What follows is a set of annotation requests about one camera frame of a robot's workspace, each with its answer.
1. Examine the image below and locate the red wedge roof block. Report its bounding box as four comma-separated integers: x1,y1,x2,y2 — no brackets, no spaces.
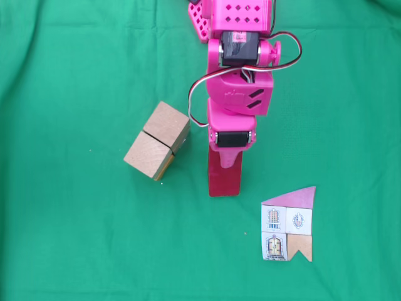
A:
208,149,244,198

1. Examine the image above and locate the white red black gripper cable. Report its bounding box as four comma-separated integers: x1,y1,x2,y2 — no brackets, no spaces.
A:
188,67,251,128

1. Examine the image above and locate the wooden block round window print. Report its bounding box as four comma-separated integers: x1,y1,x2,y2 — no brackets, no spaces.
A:
123,130,175,181

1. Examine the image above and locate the green cloth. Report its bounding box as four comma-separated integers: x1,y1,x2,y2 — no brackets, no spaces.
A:
0,0,401,301

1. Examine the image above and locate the wooden block balcony window print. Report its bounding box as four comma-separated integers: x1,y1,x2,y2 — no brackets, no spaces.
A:
143,100,191,148

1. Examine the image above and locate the white red black wrist cable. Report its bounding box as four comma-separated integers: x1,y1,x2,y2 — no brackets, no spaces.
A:
237,31,303,84

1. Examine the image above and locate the paper house picture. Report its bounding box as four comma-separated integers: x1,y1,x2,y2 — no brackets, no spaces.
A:
260,186,316,263

